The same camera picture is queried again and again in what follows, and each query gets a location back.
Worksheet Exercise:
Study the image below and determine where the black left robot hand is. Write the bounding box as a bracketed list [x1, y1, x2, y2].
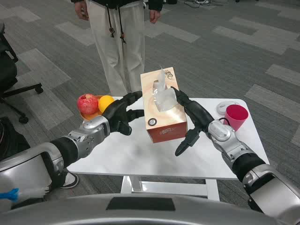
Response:
[101, 90, 145, 136]

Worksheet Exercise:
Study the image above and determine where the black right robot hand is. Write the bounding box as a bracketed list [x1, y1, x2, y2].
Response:
[170, 86, 215, 157]

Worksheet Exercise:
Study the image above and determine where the orange tissue box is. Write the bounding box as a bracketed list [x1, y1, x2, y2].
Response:
[140, 67, 188, 144]

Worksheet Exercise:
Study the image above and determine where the white tissue sheet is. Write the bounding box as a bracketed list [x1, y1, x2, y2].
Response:
[152, 65, 178, 112]

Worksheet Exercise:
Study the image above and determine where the orange fruit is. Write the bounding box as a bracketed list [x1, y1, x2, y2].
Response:
[97, 95, 115, 113]

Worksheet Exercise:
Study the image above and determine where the white round lid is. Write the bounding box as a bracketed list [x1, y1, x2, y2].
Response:
[216, 101, 240, 115]

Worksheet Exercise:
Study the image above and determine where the orange plate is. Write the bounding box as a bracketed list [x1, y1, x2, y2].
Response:
[79, 95, 111, 121]

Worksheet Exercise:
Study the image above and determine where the red apple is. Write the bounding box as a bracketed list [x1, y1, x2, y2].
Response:
[76, 93, 99, 115]

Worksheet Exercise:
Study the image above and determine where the pink plastic cup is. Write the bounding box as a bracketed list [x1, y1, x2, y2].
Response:
[224, 104, 249, 132]

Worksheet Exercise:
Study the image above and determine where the person in cream trousers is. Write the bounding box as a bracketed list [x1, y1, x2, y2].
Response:
[70, 0, 165, 97]

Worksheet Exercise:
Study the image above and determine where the black and white sneaker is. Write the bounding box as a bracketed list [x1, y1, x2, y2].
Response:
[60, 172, 80, 189]

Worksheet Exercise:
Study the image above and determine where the silver robot chest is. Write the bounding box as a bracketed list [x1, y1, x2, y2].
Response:
[0, 193, 289, 225]

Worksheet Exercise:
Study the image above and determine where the black office chair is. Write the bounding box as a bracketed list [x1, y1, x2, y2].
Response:
[0, 22, 44, 124]

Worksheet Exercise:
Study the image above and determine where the blue tape piece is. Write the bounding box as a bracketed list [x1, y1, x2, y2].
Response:
[0, 188, 20, 203]

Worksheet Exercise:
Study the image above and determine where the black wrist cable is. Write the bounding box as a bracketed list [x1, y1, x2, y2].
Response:
[217, 117, 232, 126]

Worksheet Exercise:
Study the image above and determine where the white table frame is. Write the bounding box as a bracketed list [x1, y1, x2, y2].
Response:
[120, 175, 220, 202]

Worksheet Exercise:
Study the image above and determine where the floor cable bundle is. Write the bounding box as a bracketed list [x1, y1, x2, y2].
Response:
[184, 0, 225, 7]

